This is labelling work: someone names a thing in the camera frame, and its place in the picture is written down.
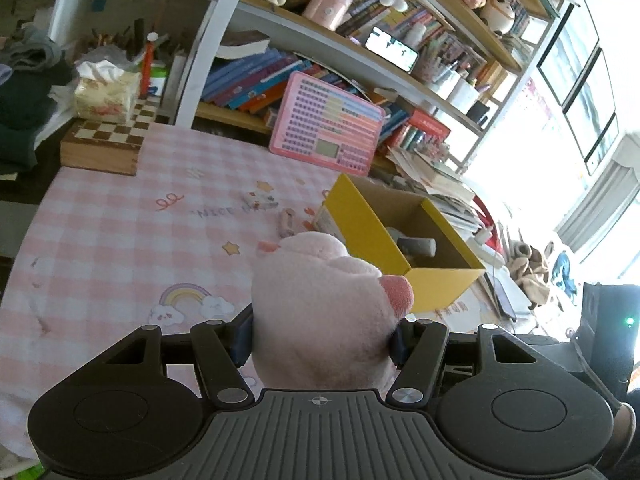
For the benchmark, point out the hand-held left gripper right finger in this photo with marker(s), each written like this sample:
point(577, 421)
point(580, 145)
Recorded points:
point(397, 346)

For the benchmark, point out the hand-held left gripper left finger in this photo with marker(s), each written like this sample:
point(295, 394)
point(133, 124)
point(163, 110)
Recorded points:
point(244, 337)

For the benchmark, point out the pink plush toy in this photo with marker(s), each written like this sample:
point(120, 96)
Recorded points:
point(320, 320)

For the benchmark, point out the clear tape roll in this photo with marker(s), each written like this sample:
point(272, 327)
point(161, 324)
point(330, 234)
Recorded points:
point(419, 247)

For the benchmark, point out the yellow cardboard box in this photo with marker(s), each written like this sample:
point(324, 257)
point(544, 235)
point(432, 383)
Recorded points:
point(365, 230)

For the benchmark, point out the blue cloth item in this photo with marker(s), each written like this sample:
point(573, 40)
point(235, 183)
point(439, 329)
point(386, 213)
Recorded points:
point(561, 272)

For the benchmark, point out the beige plush slippers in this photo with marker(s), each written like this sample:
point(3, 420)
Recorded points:
point(530, 272)

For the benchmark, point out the grey curtain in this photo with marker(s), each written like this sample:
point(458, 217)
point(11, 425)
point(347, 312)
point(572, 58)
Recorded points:
point(600, 200)

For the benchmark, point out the small white toy block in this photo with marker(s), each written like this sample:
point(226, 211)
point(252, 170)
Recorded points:
point(260, 201)

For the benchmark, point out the white charger plug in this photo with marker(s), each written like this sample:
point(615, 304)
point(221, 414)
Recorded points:
point(483, 237)

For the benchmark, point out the pink checked tablecloth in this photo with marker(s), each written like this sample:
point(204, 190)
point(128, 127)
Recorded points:
point(125, 240)

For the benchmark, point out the stack of papers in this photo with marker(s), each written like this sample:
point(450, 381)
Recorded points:
point(435, 175)

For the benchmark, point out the black framed picture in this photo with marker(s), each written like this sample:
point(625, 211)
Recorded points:
point(592, 110)
point(570, 47)

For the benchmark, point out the row of red and blue books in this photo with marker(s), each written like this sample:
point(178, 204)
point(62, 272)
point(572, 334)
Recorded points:
point(415, 127)

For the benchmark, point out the pink learning tablet toy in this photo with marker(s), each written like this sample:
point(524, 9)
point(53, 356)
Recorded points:
point(325, 125)

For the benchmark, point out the wooden chess box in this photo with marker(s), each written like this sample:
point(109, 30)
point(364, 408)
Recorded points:
point(105, 152)

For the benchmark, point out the row of blue-spined books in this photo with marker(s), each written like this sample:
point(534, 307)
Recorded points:
point(255, 80)

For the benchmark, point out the white pen cup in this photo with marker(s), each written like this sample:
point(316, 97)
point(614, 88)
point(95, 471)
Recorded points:
point(457, 90)

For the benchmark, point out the tissue pack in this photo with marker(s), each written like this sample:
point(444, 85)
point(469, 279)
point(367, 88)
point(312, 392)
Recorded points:
point(105, 90)

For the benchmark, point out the dark brown book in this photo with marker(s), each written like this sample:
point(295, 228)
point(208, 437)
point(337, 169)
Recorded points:
point(245, 44)

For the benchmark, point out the smartphone with lit screen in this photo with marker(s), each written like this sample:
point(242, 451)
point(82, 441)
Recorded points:
point(391, 48)

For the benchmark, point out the bundle of pencils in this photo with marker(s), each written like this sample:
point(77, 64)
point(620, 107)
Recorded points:
point(120, 40)

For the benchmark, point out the pile of dark clothes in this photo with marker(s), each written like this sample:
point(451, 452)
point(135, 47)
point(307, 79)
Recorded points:
point(27, 95)

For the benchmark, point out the white and brown round figurine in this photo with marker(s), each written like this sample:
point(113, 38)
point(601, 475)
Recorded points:
point(497, 14)

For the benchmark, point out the row of upright shelf books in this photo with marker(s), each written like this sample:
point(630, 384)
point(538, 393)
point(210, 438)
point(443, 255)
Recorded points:
point(395, 7)

